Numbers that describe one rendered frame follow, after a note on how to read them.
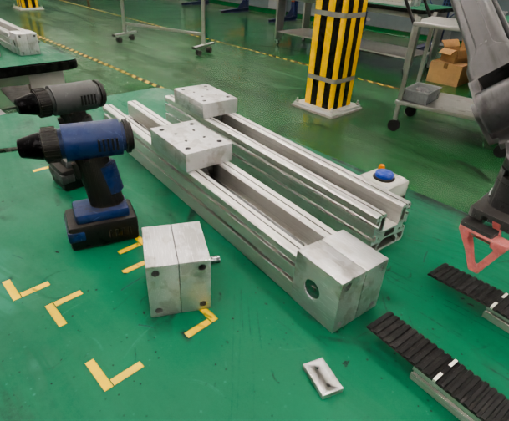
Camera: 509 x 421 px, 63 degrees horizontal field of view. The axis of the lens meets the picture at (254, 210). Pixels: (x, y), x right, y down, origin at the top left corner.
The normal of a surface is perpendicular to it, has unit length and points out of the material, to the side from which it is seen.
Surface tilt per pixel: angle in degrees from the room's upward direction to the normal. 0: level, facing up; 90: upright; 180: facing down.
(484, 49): 52
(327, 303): 90
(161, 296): 90
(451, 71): 89
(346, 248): 0
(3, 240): 0
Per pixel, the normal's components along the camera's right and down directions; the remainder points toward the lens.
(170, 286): 0.27, 0.52
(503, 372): 0.05, -0.85
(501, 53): -0.70, -0.40
